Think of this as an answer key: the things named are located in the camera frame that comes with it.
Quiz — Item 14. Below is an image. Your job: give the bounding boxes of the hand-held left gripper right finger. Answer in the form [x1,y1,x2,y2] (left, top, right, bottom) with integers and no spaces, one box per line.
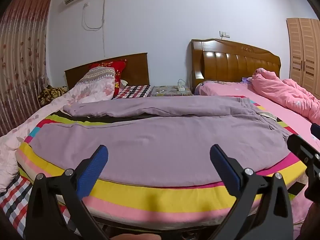
[210,144,294,240]

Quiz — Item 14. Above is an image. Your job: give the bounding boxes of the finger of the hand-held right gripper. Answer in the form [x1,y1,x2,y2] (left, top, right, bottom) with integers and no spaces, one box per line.
[287,134,320,167]

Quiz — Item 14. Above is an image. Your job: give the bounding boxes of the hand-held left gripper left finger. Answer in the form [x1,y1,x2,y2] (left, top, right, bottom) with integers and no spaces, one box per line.
[24,144,109,240]

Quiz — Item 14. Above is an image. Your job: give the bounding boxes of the purple pants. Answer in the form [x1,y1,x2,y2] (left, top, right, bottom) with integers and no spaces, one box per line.
[27,95,292,188]

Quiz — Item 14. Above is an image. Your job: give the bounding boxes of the person's dark clothing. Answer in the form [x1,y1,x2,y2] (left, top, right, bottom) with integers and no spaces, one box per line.
[300,200,320,240]

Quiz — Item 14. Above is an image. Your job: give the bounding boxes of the pink bed sheet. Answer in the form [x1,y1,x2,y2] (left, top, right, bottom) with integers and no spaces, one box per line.
[194,80,320,143]

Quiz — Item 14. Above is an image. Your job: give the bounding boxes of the pink comforter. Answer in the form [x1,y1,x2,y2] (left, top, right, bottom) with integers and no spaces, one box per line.
[251,68,320,125]

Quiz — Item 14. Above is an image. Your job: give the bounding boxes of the colourful striped blanket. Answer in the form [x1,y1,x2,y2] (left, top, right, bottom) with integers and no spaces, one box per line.
[15,95,310,228]

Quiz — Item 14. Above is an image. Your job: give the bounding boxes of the pink floral quilt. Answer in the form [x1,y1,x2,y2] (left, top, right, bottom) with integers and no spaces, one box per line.
[0,67,117,193]

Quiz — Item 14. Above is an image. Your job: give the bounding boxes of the plaid bed sheet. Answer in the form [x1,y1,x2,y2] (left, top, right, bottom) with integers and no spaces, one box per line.
[0,84,152,240]

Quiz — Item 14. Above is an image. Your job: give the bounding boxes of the brown patterned blanket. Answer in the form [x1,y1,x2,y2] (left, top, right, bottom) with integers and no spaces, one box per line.
[37,85,68,107]

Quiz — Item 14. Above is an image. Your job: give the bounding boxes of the light wooden wardrobe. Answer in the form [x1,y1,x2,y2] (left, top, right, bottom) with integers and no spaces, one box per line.
[286,17,320,98]

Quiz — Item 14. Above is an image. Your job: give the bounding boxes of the floral covered nightstand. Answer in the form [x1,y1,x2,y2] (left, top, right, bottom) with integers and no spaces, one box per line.
[151,85,193,97]

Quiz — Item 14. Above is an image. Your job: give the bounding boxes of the red embroidered pillow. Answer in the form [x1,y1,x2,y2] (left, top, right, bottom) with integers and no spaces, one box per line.
[89,59,127,97]

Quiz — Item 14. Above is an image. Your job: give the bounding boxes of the carved glossy wooden headboard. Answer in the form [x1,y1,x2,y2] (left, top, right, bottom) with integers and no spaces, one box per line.
[189,39,282,93]

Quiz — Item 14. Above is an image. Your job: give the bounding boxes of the plain brown wooden headboard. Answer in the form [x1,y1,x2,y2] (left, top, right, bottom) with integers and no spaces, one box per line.
[64,52,150,90]

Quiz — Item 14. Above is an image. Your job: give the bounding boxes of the floral striped curtain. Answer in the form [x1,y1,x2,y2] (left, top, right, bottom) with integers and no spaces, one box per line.
[0,0,53,137]

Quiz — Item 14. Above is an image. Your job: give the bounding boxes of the white air conditioner cable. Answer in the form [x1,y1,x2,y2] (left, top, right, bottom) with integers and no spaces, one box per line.
[82,0,107,58]

